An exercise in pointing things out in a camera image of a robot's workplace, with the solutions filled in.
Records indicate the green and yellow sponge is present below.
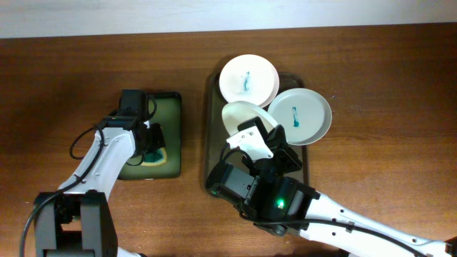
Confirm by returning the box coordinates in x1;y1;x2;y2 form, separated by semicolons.
141;148;167;166

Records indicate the pale green plate with stain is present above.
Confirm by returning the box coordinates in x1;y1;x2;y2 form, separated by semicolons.
268;88;332;146

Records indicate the white plate with stain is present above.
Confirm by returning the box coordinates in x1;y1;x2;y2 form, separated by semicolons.
221;101;278;136

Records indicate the pink plate with stain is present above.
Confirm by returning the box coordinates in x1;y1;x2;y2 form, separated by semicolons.
219;54;279;108

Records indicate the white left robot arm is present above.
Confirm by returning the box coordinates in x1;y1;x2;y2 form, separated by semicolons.
24;114;164;256

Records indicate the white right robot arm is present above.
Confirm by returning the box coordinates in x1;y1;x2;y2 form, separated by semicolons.
206;124;456;256

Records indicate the small black water tray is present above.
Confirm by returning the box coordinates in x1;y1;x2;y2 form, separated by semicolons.
119;91;182;180

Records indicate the large dark serving tray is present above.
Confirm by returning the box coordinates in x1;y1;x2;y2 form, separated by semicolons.
203;71;311;186

